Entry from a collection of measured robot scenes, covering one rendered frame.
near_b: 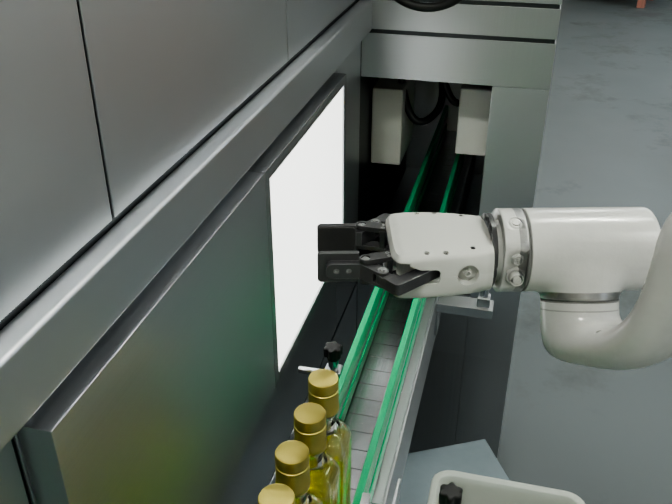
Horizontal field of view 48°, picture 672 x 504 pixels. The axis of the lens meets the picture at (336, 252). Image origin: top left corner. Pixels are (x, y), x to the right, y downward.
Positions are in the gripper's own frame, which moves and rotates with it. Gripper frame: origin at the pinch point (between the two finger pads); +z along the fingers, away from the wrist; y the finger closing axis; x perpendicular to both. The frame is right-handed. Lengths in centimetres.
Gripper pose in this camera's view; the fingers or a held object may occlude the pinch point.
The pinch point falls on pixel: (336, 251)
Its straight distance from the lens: 76.1
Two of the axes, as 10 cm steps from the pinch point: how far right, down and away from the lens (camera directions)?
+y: -0.3, -5.0, 8.7
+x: 0.0, -8.7, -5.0
